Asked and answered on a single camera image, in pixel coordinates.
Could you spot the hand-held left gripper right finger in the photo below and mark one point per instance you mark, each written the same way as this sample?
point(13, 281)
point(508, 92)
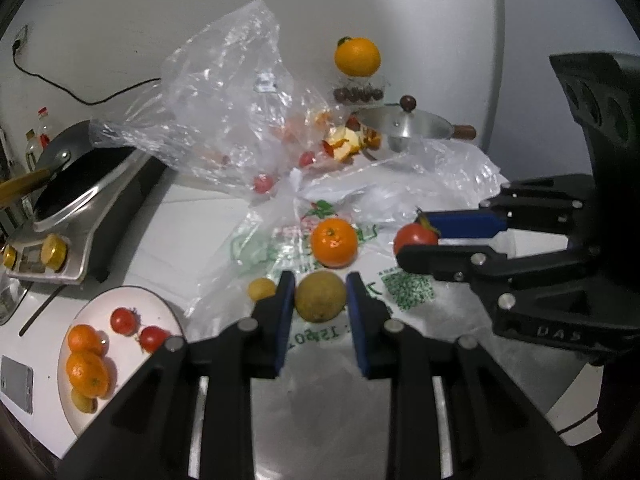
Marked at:
point(357, 327)

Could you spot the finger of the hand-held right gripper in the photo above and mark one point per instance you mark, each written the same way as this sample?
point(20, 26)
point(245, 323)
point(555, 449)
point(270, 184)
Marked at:
point(465, 224)
point(450, 260)

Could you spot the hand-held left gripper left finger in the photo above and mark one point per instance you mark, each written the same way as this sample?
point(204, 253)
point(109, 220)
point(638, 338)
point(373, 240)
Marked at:
point(285, 322)

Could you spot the brown longan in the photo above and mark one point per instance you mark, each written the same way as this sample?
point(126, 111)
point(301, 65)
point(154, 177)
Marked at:
point(261, 290)
point(84, 401)
point(320, 296)

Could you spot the red cherry tomato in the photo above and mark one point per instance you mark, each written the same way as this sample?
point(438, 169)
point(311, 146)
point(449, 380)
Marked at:
point(152, 338)
point(412, 239)
point(122, 320)

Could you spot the printed white plastic bag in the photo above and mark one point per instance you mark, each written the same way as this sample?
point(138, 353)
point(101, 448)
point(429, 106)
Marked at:
point(280, 240)

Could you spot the small mandarin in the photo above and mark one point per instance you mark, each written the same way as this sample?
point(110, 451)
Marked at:
point(87, 374)
point(334, 242)
point(84, 338)

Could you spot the white plate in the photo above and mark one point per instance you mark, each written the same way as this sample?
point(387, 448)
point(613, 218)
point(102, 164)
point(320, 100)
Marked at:
point(95, 305)

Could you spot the small steel pot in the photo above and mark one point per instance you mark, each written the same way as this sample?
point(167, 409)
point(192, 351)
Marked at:
point(410, 127)

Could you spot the bagged cherry tomato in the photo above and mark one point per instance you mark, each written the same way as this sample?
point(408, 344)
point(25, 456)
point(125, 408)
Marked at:
point(263, 183)
point(306, 159)

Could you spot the orange peels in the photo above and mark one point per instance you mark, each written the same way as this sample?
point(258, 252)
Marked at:
point(345, 142)

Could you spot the clear fruit container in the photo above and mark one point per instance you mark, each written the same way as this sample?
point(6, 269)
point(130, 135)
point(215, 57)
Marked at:
point(357, 94)

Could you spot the large orange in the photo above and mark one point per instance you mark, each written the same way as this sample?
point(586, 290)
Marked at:
point(357, 57)

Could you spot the white door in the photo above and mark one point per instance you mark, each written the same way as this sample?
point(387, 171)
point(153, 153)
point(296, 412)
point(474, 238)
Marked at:
point(540, 10)

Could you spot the steel induction cooker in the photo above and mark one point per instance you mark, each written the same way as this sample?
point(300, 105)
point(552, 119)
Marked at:
point(100, 210)

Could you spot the dark chopstick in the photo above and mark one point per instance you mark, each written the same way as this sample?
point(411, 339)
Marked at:
point(40, 311)

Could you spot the clear plastic bag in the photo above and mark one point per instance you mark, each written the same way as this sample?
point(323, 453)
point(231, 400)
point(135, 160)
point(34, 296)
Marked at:
point(220, 85)

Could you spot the grey smartphone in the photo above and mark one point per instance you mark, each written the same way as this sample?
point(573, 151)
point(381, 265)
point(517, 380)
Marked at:
point(15, 382)

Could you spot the steel pot lid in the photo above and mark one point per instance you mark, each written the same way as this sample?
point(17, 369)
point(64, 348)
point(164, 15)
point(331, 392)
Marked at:
point(7, 305)

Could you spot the black wok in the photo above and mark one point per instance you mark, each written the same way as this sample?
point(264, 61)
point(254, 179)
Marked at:
point(70, 145)

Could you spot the cooking oil bottle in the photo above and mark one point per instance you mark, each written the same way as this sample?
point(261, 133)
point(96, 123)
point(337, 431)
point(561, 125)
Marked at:
point(32, 150)

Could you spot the red cap bottle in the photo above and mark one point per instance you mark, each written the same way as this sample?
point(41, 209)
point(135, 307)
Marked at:
point(45, 130)

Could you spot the white wall socket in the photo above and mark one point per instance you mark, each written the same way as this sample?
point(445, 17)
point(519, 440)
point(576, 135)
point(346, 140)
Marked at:
point(22, 35)

